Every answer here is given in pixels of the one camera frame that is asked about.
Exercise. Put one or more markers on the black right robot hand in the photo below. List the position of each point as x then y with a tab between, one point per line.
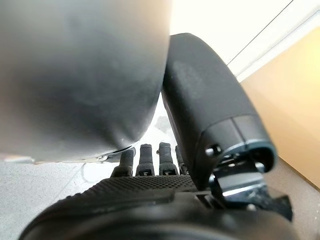
215	95

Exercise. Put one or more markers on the white baseboard strip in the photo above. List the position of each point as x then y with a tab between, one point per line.
276	46

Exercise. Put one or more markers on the tan wooden cabinet panel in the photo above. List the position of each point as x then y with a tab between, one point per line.
295	100

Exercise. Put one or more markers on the grey robot body shell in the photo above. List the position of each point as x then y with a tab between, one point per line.
75	75

